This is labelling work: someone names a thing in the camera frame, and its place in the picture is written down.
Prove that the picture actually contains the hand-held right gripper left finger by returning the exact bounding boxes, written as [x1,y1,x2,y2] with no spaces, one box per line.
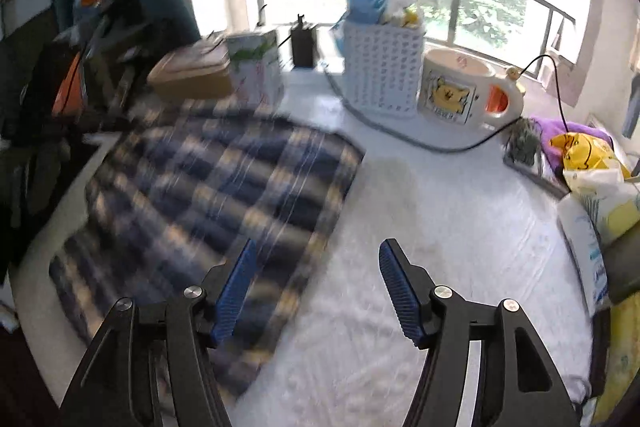
[57,237,258,427]

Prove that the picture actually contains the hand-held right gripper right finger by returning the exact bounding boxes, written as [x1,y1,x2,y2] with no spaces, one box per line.
[378,238,583,427]

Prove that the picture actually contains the blue plaid pants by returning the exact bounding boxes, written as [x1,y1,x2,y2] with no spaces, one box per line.
[48,99,366,400]

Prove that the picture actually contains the white wet wipes pack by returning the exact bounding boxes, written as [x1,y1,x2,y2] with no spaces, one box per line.
[556,194,611,318]

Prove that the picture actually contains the cream mug with bear print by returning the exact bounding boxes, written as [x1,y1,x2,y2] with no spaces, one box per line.
[417,48,525,130]

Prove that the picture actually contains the purple cloth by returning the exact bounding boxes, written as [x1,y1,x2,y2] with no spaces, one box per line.
[530,117,613,172]

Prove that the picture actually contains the wooden lidded box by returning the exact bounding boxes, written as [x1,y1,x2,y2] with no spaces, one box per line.
[147,39,233,100]

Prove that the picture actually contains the white plastic basket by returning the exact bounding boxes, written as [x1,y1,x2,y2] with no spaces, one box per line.
[342,19,427,118]

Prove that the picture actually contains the green and white carton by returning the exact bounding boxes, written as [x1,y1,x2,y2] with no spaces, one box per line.
[226,29,285,108]

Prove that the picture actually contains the grey tumbler with black lid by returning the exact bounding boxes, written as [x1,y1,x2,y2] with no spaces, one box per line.
[602,232,640,305]

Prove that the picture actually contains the white and yellow packet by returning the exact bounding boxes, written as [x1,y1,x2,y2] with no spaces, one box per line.
[564,167,640,248]

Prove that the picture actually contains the yellow cartoon bag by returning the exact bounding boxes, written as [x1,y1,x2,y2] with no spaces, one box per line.
[550,133,632,180]

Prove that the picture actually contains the yellow tissue box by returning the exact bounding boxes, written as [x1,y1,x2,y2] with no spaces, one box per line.
[592,292,640,423]

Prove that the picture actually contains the small yellow-capped bottle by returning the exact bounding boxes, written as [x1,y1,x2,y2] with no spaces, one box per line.
[505,67,527,98]

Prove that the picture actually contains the black charger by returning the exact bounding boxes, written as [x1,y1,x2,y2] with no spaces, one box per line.
[290,13,319,68]

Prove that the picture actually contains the orange and black item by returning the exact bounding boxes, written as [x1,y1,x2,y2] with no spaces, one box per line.
[52,52,83,115]

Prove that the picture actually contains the blue plastic item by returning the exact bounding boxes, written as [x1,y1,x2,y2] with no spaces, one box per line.
[346,0,388,25]

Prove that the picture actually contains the hanging laundry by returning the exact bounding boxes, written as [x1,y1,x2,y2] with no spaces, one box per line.
[622,72,640,138]

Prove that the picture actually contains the black cable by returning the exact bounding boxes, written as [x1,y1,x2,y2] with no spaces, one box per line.
[325,54,571,154]

